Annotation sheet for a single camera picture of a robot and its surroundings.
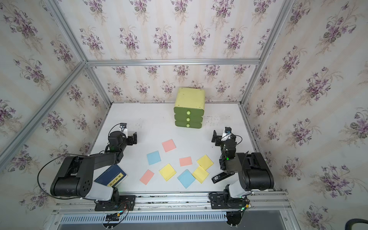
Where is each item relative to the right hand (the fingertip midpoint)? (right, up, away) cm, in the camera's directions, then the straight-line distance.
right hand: (224, 131), depth 90 cm
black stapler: (-5, -24, -12) cm, 27 cm away
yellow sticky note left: (-35, -24, -6) cm, 43 cm away
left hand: (-62, -1, +3) cm, 62 cm away
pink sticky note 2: (-25, -19, -2) cm, 31 cm away
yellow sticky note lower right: (-16, -25, -6) cm, 30 cm away
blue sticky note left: (-46, -17, +1) cm, 49 cm away
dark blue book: (-66, -25, -10) cm, 72 cm away
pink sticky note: (-36, -10, +6) cm, 38 cm away
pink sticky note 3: (-48, -26, -8) cm, 55 cm away
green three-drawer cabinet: (-23, +15, -2) cm, 27 cm away
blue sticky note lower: (-24, -26, -8) cm, 37 cm away
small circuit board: (-61, -41, -19) cm, 76 cm away
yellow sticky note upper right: (-12, -19, -1) cm, 23 cm away
